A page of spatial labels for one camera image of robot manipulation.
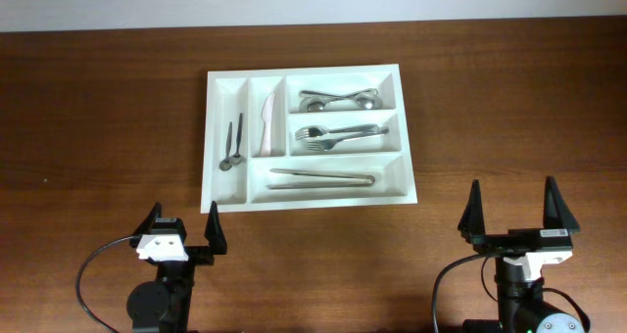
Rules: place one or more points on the metal tweezers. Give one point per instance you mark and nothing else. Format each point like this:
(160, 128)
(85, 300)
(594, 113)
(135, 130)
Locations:
(313, 179)

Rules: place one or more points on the large metal spoon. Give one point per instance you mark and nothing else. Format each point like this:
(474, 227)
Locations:
(365, 99)
(313, 105)

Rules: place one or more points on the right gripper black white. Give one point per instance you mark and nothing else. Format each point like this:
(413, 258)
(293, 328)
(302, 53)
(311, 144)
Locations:
(555, 225)

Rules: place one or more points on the metal fork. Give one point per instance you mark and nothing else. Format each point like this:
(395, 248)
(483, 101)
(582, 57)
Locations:
(315, 131)
(329, 144)

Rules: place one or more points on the white plastic knife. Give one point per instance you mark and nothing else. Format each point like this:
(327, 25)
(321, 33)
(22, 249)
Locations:
(267, 115)

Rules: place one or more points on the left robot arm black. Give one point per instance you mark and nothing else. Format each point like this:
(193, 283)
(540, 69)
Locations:
(163, 304)

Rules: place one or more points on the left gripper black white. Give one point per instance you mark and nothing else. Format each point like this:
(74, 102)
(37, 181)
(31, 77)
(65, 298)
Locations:
(204, 255)

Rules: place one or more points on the white plastic cutlery tray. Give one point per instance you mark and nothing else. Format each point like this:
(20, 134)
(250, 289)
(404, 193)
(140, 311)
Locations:
(333, 97)

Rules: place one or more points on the small metal teaspoon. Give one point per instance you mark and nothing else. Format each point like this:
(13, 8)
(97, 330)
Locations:
(237, 158)
(225, 163)

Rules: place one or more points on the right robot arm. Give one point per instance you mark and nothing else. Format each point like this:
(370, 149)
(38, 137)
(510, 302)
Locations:
(521, 305)

